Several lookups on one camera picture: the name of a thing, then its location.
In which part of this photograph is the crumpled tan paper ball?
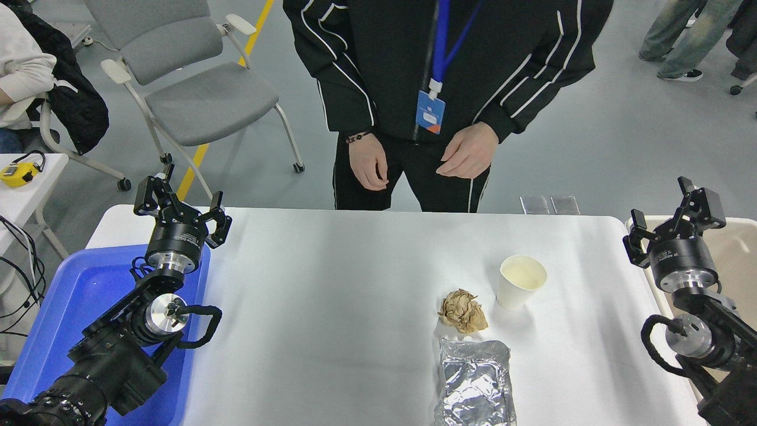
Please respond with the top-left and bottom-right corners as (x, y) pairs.
(438, 289), (489, 334)

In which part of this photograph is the white side table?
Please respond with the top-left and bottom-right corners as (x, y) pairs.
(0, 153), (70, 261)

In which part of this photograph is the black cable bundle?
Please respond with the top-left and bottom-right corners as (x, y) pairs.
(0, 216), (47, 338)

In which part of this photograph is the white frame chair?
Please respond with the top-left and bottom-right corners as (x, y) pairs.
(30, 89), (132, 192)

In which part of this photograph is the white paper cup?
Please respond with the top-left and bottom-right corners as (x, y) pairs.
(496, 255), (548, 311)

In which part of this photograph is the black jacket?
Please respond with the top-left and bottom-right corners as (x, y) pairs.
(9, 0), (110, 156)

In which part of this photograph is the person's right hand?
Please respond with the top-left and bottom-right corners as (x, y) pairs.
(348, 134), (390, 192)

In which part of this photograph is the grey padded chair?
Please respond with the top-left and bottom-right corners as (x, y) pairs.
(83, 0), (305, 199)

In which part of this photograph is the grey wheeled platform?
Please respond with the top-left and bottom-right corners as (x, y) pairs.
(59, 24), (95, 48)

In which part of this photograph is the person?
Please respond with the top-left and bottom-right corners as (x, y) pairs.
(283, 0), (614, 212)
(0, 5), (57, 153)
(726, 0), (757, 81)
(639, 0), (745, 82)

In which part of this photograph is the silver foil tray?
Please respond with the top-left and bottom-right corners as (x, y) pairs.
(435, 337), (517, 426)

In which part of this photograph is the blue lanyard with badge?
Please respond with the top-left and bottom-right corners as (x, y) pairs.
(415, 0), (484, 135)

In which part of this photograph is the right gripper body black drum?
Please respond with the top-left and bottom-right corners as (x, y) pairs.
(649, 235), (718, 282)

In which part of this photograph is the large pale bin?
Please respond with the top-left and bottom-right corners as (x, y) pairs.
(626, 216), (757, 426)

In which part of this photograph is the yellow device with black strap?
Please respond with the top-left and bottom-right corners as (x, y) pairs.
(0, 150), (47, 189)

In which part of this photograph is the blue plastic tray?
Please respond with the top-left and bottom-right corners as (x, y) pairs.
(3, 244), (211, 426)

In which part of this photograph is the person's left hand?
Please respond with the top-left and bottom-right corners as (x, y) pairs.
(436, 122), (499, 179)

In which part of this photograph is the left gripper body black drum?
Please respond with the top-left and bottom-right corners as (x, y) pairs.
(146, 216), (208, 262)

